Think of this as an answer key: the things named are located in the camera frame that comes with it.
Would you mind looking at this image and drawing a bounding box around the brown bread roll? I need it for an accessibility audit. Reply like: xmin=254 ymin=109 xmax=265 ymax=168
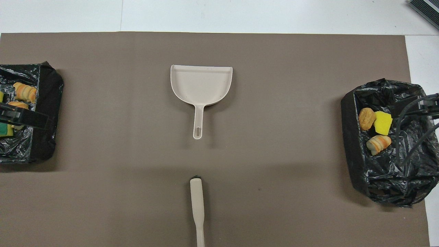
xmin=358 ymin=107 xmax=377 ymax=131

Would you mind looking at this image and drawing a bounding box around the beige brush with black bristles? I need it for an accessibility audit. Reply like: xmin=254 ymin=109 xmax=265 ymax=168
xmin=190 ymin=176 xmax=205 ymax=247

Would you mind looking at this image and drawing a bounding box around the large yellow sponge wedge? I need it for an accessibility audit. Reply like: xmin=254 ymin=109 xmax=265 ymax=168
xmin=373 ymin=111 xmax=393 ymax=136

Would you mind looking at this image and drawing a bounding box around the open bin with black bag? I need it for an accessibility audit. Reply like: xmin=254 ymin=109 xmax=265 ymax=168
xmin=341 ymin=78 xmax=433 ymax=207

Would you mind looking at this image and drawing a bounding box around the green and yellow sponge piece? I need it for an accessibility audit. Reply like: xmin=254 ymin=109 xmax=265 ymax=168
xmin=0 ymin=123 xmax=16 ymax=138

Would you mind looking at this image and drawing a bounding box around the large pale yellow foam chunk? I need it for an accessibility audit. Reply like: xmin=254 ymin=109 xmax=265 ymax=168
xmin=13 ymin=82 xmax=37 ymax=103

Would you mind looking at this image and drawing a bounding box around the grey ribbed device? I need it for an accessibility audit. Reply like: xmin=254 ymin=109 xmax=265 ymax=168
xmin=408 ymin=0 xmax=439 ymax=31

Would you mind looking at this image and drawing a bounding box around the brown table mat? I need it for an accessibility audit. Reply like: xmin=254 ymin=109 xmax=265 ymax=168
xmin=0 ymin=32 xmax=431 ymax=247

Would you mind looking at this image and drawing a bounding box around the bin wrapped in black bag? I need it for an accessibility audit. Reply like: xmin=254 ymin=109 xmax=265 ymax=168
xmin=0 ymin=62 xmax=64 ymax=164

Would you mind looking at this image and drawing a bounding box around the orange striped bread piece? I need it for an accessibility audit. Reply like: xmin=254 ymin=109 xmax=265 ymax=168
xmin=366 ymin=135 xmax=392 ymax=156

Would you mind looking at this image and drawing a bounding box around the beige plastic dustpan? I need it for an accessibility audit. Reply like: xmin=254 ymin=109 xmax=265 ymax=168
xmin=170 ymin=64 xmax=233 ymax=140

